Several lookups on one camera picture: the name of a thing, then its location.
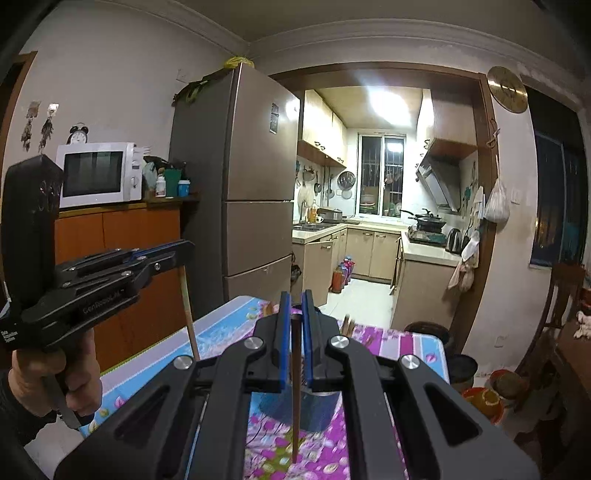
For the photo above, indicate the brown ceramic jar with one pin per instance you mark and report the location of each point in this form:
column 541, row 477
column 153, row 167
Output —
column 433, row 329

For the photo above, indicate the wooden chair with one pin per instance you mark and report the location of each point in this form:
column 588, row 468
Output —
column 563, row 295

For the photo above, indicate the white medicine bottle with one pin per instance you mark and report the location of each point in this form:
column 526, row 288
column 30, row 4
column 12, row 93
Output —
column 160, row 186

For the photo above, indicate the electric kettle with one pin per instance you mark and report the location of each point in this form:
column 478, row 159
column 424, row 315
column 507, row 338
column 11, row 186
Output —
column 455, row 241

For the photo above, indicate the orange wooden cabinet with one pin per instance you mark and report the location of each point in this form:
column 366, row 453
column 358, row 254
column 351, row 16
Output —
column 158, row 312

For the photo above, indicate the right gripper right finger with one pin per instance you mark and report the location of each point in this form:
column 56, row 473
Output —
column 403, row 420

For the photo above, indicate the hanging towel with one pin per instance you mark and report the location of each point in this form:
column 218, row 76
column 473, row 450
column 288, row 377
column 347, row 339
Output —
column 463, row 277

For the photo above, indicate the brown refrigerator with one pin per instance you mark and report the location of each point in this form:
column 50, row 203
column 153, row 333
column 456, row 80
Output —
column 237, row 140

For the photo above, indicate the kitchen window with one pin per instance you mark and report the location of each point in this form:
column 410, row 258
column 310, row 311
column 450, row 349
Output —
column 381, row 175

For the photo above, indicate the hanging white plastic bag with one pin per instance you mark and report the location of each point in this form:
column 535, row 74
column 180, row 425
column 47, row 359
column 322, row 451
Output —
column 497, row 209

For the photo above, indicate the blue perforated utensil holder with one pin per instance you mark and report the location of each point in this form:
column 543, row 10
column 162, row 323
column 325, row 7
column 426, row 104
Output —
column 317, row 409

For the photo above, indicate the white microwave oven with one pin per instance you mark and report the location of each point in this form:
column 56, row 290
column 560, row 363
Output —
column 100, row 173

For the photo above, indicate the blue lidded cup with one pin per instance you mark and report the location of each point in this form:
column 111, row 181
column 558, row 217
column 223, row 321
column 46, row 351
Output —
column 183, row 188

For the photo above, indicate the red plastic basin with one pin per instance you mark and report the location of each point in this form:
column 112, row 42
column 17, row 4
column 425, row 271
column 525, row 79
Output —
column 487, row 401

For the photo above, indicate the black wok on stove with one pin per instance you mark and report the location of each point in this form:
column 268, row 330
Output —
column 427, row 222

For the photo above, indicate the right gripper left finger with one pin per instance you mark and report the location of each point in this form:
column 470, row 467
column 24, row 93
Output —
column 189, row 421

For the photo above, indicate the alarm clock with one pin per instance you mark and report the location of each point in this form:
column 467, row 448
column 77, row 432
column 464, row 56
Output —
column 78, row 134

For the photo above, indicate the green container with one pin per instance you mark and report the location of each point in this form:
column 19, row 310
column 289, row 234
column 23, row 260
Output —
column 172, row 177

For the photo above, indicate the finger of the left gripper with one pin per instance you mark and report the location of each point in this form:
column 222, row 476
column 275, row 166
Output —
column 92, row 266
column 161, row 258

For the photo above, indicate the round gold wall clock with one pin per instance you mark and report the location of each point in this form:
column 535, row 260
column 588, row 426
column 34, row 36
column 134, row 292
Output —
column 507, row 89

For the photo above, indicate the black trash bin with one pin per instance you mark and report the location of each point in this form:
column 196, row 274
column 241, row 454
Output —
column 462, row 370

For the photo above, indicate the red gas bottle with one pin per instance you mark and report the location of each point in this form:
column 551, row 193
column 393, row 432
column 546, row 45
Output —
column 341, row 275

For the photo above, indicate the person left hand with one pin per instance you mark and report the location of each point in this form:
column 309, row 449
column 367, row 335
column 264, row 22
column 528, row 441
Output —
column 81, row 376

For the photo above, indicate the range hood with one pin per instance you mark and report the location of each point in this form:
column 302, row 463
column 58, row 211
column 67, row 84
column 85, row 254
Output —
column 442, row 179

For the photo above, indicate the dark window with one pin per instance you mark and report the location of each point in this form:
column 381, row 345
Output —
column 562, row 206

